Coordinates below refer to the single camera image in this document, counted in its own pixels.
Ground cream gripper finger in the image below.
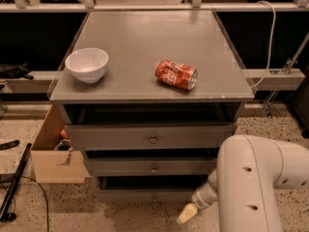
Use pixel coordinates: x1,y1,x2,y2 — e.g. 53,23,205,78
177,203,198,225

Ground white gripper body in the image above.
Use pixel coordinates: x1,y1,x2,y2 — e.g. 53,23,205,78
191,183,217,210

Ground grey bottom drawer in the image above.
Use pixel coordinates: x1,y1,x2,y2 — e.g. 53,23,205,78
97,175,208,203

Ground grey drawer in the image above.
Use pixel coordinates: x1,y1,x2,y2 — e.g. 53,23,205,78
84,158,216,177
65,123,238,151
97,175,208,203

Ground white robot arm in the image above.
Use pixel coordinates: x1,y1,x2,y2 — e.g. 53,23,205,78
177,134,309,232

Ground grey middle drawer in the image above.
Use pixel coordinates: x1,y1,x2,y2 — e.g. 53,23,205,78
84,158,216,177

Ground grey drawer cabinet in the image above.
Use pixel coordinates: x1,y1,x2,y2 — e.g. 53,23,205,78
47,10,255,195

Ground grey top drawer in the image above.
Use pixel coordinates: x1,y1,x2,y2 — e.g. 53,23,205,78
65,123,238,151

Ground red soda can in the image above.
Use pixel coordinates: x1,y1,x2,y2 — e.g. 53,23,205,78
154,60,198,91

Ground cardboard box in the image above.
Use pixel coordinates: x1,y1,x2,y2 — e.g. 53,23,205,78
31,105,86,184

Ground orange ball in box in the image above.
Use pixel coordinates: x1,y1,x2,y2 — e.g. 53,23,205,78
60,130,68,139

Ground white bowl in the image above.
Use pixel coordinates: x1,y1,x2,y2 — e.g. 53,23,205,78
65,47,109,83

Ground black pole on floor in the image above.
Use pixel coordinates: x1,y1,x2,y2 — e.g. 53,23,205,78
0,143,32,222

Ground black flat tool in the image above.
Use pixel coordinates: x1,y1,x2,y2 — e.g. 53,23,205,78
0,140,19,151

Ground black cloth object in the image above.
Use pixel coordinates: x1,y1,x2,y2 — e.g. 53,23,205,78
0,63,34,79

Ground black floor cable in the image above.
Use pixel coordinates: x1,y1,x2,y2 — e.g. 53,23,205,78
0,175,50,232

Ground white cable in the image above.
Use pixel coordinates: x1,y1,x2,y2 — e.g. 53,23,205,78
248,0,277,90

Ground metal rail frame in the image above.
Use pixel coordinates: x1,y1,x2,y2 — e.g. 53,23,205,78
0,0,309,13

